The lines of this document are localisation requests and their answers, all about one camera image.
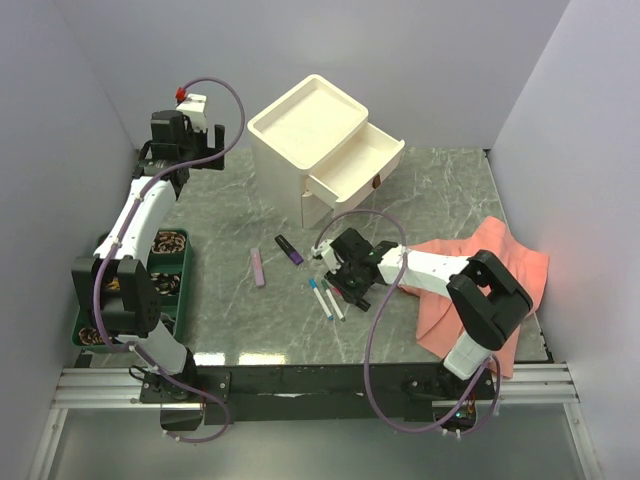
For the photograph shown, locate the white top drawer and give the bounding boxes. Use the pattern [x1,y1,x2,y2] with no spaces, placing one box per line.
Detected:
[306,123,405,215]

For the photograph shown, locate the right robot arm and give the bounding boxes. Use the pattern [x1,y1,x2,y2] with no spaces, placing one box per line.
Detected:
[312,228,534,398]

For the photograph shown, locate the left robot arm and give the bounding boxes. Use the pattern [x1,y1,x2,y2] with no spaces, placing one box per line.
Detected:
[71,105,225,402]

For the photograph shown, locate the green cap white marker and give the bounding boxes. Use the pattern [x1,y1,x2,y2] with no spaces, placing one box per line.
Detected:
[321,279,346,322]

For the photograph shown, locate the blue cap white marker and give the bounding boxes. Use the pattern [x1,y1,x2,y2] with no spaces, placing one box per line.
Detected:
[309,278,334,321]

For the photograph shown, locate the white drawer cabinet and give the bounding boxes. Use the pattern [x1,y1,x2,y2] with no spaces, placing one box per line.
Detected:
[247,74,369,229]

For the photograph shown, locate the black purple highlighter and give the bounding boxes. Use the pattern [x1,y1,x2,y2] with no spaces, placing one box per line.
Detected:
[274,235,304,266]

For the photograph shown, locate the pink cloth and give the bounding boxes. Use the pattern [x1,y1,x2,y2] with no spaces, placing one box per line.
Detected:
[402,216,550,358]

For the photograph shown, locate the pink lilac highlighter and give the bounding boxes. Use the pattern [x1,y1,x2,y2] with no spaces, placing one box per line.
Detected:
[250,248,266,288]

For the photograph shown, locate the green compartment tray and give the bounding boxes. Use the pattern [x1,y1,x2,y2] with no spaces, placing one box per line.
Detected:
[71,228,194,354]

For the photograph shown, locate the black base bar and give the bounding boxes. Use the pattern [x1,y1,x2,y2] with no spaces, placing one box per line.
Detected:
[138,362,501,432]

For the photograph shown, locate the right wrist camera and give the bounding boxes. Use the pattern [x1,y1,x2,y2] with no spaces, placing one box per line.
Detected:
[311,239,343,274]

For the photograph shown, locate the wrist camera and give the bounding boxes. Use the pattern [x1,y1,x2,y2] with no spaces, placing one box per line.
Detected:
[311,239,343,274]
[175,87,208,133]

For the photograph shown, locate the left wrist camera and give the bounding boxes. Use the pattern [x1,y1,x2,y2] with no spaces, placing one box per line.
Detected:
[175,87,208,133]

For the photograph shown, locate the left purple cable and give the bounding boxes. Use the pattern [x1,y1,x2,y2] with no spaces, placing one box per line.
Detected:
[90,76,246,444]

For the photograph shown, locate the purple cable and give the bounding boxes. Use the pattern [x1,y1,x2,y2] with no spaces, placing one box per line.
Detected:
[312,209,501,437]
[90,76,246,444]

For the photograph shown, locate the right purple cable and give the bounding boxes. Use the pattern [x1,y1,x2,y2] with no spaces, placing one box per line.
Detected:
[312,209,501,437]

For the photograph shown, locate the brown patterned hair ties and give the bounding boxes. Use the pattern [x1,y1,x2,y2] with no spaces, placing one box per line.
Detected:
[149,230,187,255]

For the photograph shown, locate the aluminium rail frame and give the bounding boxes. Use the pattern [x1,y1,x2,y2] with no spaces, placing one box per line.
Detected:
[27,149,601,480]

